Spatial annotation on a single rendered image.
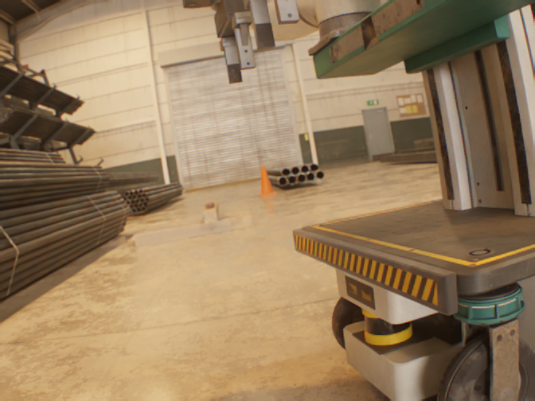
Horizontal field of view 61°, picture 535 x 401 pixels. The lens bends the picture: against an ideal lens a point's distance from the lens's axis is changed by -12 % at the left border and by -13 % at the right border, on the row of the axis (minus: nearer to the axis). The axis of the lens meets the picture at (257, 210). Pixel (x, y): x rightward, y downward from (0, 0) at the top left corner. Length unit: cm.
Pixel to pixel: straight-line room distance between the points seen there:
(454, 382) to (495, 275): 20
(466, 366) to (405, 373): 14
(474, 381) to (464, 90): 62
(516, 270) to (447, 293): 10
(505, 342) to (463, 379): 8
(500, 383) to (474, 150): 54
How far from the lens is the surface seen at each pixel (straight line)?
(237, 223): 431
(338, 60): 109
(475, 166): 112
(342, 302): 116
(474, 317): 72
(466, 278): 61
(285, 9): 67
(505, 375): 77
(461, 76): 112
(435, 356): 87
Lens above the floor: 47
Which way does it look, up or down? 5 degrees down
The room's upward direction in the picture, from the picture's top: 9 degrees counter-clockwise
